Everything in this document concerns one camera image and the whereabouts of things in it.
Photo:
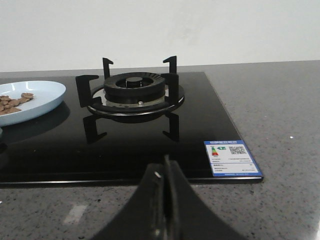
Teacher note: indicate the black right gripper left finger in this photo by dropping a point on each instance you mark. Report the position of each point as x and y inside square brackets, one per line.
[142, 218]

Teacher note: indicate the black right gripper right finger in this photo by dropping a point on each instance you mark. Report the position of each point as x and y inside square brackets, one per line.
[188, 217]

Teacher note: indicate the light blue plate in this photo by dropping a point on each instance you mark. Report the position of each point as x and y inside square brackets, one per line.
[47, 96]

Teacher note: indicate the brown meat slices pile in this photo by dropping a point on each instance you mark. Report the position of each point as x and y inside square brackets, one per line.
[10, 105]

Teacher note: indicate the blue energy label sticker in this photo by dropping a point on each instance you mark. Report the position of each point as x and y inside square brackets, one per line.
[231, 158]

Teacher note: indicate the black glass gas cooktop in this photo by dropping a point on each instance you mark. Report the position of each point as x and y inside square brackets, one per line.
[70, 145]

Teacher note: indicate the right black pan support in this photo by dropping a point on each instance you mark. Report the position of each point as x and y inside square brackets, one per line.
[94, 99]

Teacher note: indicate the right black gas burner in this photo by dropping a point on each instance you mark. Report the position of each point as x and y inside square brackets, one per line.
[132, 87]

